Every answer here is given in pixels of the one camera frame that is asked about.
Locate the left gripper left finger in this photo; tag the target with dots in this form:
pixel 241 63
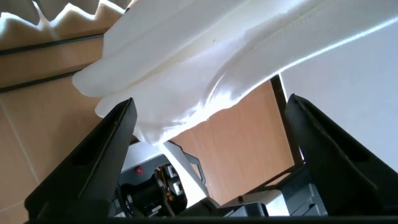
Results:
pixel 102 161

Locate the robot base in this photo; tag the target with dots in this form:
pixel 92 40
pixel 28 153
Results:
pixel 146 155

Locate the white printed t-shirt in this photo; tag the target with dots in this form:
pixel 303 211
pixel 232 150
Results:
pixel 192 56

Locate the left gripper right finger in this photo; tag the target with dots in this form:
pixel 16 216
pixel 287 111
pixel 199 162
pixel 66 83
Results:
pixel 329 161

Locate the black clothes rack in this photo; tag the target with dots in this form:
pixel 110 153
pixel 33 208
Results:
pixel 37 46

